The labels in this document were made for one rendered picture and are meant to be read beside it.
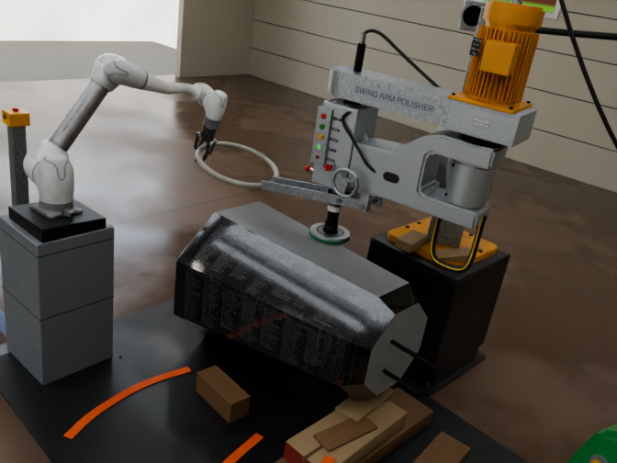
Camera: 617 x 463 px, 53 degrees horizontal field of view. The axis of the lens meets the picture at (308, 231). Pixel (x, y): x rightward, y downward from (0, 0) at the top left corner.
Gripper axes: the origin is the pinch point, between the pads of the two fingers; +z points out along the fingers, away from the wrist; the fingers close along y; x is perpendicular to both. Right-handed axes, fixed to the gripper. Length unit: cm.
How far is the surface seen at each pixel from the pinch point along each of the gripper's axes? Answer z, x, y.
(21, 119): 23, -6, -108
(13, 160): 49, -10, -107
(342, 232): -9, -30, 92
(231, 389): 66, -91, 73
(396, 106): -86, -47, 89
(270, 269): 8, -65, 66
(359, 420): 42, -100, 134
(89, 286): 50, -83, -13
